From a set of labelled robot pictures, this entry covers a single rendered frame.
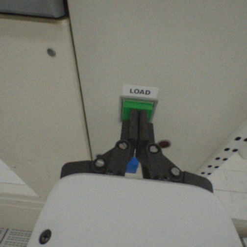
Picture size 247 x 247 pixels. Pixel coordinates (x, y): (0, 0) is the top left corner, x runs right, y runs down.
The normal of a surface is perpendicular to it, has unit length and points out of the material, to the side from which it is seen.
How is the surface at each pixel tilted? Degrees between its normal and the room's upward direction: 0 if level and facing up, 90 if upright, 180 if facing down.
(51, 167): 90
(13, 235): 0
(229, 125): 90
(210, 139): 90
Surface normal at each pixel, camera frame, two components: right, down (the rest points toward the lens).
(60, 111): -0.08, 0.70
